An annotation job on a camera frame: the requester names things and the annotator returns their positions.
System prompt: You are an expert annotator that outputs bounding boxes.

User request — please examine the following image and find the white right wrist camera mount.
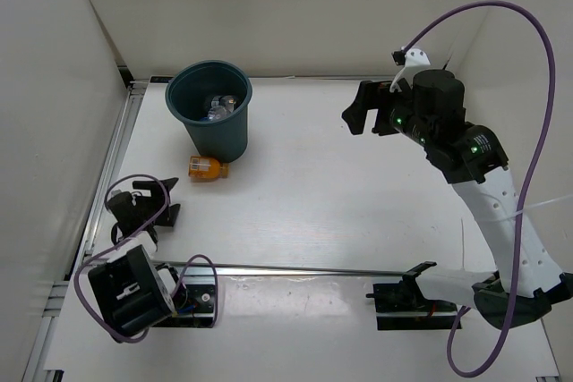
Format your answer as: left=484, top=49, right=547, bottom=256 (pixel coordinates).
left=389, top=47, right=431, bottom=93

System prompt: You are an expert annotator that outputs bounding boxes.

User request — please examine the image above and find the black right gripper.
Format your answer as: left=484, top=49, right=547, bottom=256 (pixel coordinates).
left=342, top=81, right=436, bottom=149

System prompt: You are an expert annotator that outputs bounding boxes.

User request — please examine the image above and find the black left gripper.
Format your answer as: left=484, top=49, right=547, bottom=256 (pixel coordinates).
left=132, top=177, right=179, bottom=225

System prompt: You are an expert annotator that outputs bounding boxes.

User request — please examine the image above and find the aluminium table edge rail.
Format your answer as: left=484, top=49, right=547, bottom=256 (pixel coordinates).
left=151, top=260, right=404, bottom=276

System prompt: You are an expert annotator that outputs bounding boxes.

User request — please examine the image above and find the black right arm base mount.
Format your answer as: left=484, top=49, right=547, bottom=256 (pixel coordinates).
left=365, top=282, right=458, bottom=331

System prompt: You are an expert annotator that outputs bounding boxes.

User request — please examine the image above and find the red cap clear bottle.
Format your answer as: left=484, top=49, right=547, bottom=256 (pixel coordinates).
left=205, top=95, right=239, bottom=114

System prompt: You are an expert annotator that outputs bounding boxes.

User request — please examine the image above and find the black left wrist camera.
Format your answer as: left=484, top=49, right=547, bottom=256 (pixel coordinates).
left=107, top=191, right=133, bottom=214

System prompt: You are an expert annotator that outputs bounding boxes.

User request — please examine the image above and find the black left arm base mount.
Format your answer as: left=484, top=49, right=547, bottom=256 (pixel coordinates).
left=154, top=276, right=218, bottom=328

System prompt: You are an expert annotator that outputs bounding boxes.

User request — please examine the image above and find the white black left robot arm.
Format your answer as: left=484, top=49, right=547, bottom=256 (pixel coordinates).
left=88, top=176, right=188, bottom=343

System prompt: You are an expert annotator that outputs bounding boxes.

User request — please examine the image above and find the clear Pepsi bottle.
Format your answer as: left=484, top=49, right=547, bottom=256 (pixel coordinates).
left=200, top=106, right=231, bottom=123

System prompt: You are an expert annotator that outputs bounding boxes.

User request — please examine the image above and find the dark teal plastic bin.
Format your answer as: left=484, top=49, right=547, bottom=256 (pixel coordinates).
left=166, top=60, right=252, bottom=163

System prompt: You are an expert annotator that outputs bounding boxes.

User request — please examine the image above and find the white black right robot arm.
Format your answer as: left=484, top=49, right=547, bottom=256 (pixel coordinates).
left=342, top=70, right=572, bottom=328

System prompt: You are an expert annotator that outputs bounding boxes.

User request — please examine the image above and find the orange juice bottle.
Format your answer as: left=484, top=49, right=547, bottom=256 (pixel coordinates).
left=188, top=156, right=229, bottom=182

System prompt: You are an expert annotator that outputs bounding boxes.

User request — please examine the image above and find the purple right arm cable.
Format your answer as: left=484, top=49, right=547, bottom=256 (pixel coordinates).
left=400, top=0, right=557, bottom=378

